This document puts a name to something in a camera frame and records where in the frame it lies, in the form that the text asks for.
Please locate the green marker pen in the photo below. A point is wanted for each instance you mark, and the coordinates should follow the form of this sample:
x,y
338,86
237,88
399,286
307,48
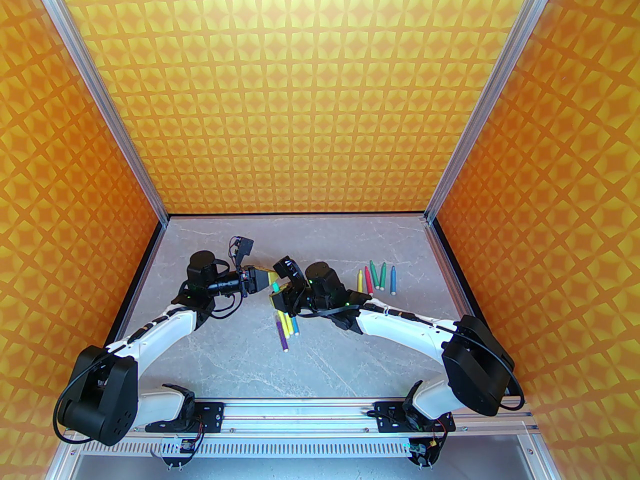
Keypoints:
x,y
274,284
375,274
383,275

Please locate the yellow marker pen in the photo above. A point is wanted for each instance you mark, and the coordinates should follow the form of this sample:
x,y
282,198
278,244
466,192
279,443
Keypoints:
x,y
361,279
285,326
291,326

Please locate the blue marker pen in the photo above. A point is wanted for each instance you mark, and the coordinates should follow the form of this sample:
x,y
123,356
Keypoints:
x,y
393,280
296,328

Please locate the purple marker pen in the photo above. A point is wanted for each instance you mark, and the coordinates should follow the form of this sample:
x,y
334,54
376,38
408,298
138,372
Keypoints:
x,y
283,338

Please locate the red marker pen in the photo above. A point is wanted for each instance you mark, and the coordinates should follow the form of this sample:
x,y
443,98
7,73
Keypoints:
x,y
368,279

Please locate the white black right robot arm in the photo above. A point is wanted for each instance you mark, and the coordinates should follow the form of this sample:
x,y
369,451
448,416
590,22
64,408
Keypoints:
x,y
400,325

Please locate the black table edge strip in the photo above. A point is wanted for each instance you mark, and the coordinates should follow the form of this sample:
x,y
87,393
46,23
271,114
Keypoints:
x,y
300,214

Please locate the grey metal lower panel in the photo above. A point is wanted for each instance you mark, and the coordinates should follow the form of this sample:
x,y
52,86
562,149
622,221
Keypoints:
x,y
300,469

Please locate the small circuit board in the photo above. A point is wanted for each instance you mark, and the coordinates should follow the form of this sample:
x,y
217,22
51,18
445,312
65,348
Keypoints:
x,y
422,450
178,449

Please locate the black silver table side rail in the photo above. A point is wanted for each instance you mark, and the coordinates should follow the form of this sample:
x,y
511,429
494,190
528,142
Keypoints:
x,y
450,263
147,263

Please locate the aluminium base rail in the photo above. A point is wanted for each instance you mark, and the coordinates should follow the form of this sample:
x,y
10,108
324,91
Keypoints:
x,y
300,413

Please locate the aluminium frame post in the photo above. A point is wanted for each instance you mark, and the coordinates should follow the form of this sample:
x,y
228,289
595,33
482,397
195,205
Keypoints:
x,y
103,98
486,98

